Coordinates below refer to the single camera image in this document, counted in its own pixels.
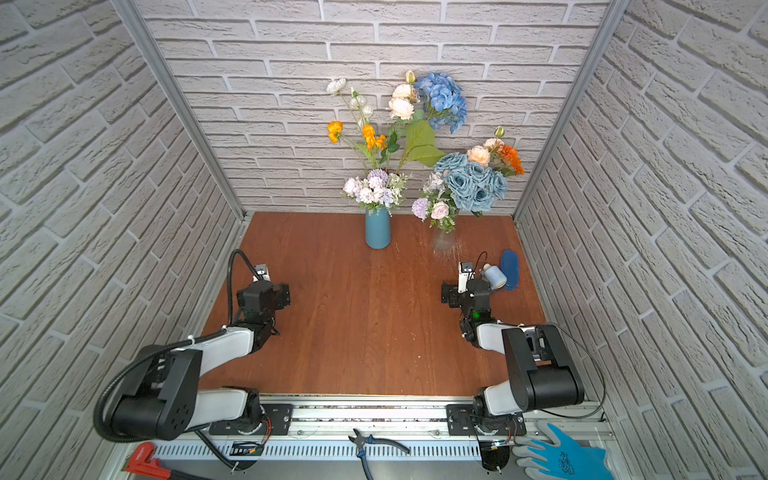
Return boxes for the blue hydrangea white bouquet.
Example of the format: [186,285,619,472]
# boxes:
[398,72,468,169]

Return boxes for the orange white small bouquet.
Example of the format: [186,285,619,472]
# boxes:
[327,121,391,169]

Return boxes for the blue oval object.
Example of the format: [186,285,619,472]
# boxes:
[499,249,520,291]

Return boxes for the white slotted cable duct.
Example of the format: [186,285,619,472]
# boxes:
[155,439,481,462]

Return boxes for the black corrugated cable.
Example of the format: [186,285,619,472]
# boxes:
[92,248,265,444]

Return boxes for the peach rose stem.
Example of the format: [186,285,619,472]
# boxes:
[467,126,505,167]

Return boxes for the blue grey work glove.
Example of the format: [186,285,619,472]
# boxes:
[511,420,614,480]

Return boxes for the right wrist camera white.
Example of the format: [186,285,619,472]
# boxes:
[457,262,475,294]

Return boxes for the teal ceramic vase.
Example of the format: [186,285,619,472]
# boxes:
[365,208,391,250]

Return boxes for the red clamp tool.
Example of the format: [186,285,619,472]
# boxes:
[124,442,207,480]

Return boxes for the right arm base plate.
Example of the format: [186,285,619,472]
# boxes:
[446,404,527,437]

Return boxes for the orange gerbera stem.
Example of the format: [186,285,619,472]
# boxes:
[499,144,525,175]

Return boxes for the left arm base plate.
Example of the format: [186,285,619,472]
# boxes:
[208,403,293,437]

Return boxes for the lilac white small bouquet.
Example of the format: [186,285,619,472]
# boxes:
[342,169,410,215]

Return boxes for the dusty blue rose bouquet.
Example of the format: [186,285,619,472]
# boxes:
[432,153,508,215]

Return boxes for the white poppy stem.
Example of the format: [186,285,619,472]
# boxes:
[326,78,374,129]

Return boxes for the white lilac mixed bouquet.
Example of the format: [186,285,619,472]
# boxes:
[411,172,459,233]

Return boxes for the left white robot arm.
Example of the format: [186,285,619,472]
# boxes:
[94,279,290,442]

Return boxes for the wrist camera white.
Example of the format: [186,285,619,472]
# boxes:
[457,262,475,294]
[252,264,270,282]

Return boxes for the black blue pliers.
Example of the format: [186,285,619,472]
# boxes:
[347,427,412,480]

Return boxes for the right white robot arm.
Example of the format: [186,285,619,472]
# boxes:
[441,279,585,419]

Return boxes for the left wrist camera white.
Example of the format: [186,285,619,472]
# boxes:
[252,264,270,282]

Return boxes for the clear glass vase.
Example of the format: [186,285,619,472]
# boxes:
[432,228,456,252]

